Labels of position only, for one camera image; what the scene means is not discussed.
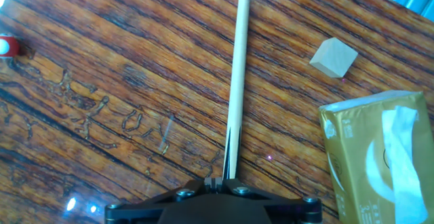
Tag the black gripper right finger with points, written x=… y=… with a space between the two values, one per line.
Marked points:
x=295 y=212

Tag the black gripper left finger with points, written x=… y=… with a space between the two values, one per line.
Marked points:
x=135 y=214

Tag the wooden pool cue black butt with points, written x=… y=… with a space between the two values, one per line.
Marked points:
x=239 y=64

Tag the red white pool ball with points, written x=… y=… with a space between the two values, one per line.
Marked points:
x=8 y=45

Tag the gold tissue pack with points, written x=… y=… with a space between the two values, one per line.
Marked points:
x=352 y=156

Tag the small wooden cube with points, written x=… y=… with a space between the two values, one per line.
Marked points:
x=334 y=57

